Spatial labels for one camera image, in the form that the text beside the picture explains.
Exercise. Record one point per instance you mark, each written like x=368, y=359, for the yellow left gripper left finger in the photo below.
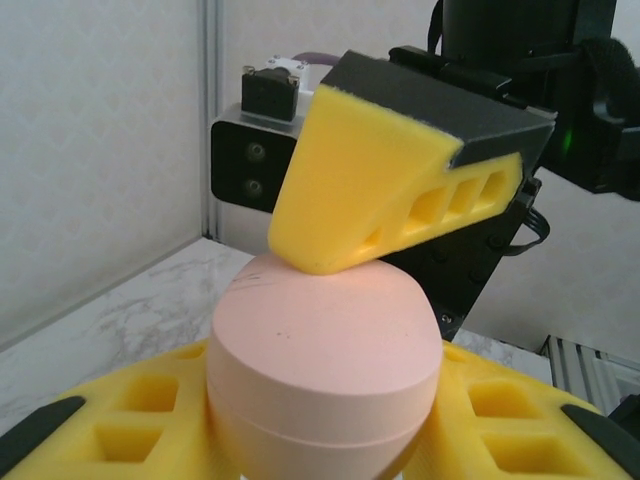
x=165, y=450

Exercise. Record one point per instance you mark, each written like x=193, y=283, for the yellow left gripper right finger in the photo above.
x=460, y=450

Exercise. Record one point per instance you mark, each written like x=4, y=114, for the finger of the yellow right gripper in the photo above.
x=360, y=175

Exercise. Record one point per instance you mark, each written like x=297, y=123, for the pink earbud charging case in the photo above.
x=320, y=360

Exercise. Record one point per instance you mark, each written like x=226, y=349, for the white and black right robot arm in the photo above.
x=500, y=25

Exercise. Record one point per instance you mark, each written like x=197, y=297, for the wide grooved aluminium rail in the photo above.
x=575, y=370

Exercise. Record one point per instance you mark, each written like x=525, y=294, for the aluminium frame post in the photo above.
x=210, y=100

